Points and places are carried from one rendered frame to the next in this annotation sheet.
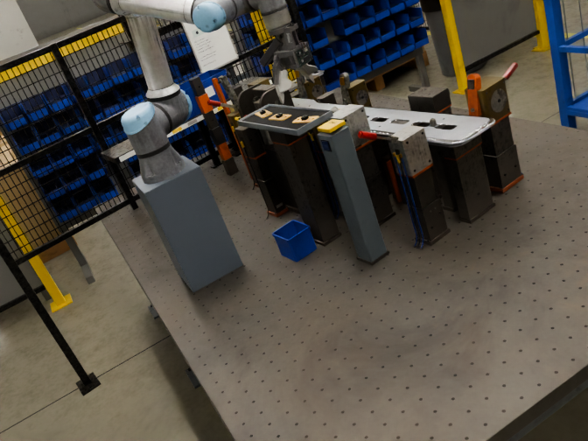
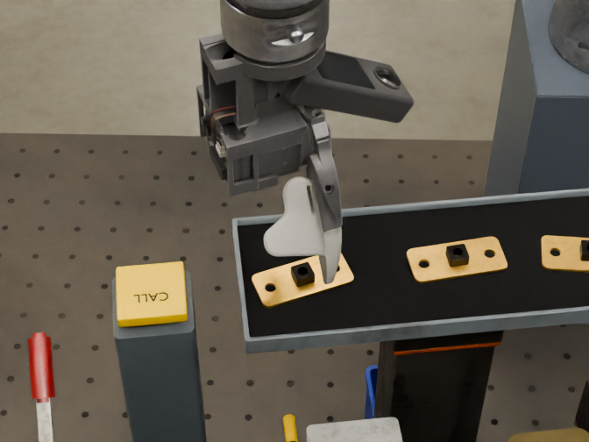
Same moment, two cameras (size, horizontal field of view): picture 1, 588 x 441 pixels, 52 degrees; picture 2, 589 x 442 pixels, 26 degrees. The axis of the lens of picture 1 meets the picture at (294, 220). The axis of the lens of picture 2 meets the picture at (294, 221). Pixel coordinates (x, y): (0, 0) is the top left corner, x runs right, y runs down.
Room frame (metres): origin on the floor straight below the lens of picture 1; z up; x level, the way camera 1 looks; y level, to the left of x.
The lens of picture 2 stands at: (2.00, -0.80, 2.03)
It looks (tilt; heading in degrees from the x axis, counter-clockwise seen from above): 48 degrees down; 109
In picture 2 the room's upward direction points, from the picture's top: straight up
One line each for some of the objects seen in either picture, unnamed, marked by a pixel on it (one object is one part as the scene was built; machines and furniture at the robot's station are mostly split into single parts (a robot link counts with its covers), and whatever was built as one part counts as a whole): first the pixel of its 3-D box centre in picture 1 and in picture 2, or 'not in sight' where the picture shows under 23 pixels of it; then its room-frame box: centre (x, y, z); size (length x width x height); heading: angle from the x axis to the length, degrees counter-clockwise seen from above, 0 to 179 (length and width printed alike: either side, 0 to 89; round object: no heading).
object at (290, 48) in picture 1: (288, 47); (266, 99); (1.75, -0.16, 1.38); 0.09 x 0.08 x 0.12; 41
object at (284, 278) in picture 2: (304, 118); (302, 275); (1.78, -0.14, 1.17); 0.08 x 0.04 x 0.01; 41
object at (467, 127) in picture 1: (337, 115); not in sight; (2.23, -0.30, 1.00); 1.38 x 0.22 x 0.02; 26
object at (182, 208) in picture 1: (188, 222); (586, 161); (1.98, 0.35, 0.90); 0.20 x 0.20 x 0.40; 18
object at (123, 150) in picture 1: (191, 116); not in sight; (2.96, 0.29, 1.02); 0.90 x 0.22 x 0.03; 116
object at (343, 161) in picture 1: (353, 196); (171, 438); (1.66, -0.19, 0.92); 0.08 x 0.08 x 0.44; 26
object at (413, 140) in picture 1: (416, 189); not in sight; (1.63, -0.38, 0.88); 0.12 x 0.07 x 0.36; 116
